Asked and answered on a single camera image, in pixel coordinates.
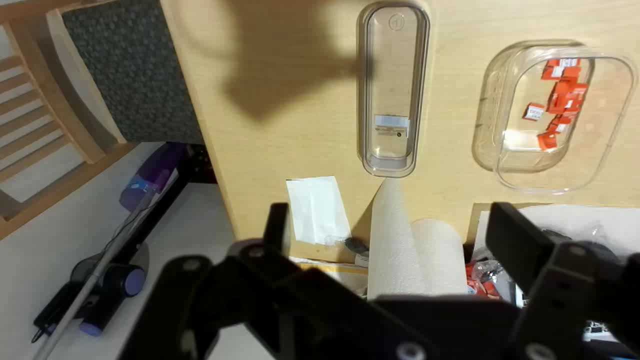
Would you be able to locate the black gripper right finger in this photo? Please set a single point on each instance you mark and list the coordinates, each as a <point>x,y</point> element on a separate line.
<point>573,286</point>

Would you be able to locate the black camera tripod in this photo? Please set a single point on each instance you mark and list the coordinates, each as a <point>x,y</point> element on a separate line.
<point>111,281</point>

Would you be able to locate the wooden chair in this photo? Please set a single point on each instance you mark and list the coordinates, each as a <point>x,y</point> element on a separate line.
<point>127,67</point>

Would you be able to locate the clear plastic bowl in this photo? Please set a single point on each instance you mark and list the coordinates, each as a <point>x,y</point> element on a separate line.
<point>507,141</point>

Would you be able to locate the white paper towel roll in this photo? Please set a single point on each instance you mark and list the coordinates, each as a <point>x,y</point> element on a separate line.
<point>412,260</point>

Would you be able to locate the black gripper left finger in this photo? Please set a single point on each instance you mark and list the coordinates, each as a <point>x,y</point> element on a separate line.
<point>200,313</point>

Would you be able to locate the purple bottle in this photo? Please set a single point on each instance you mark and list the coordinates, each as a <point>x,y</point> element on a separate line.
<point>150,176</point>

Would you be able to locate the red snack bag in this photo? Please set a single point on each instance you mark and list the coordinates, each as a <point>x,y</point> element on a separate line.
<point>486,283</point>

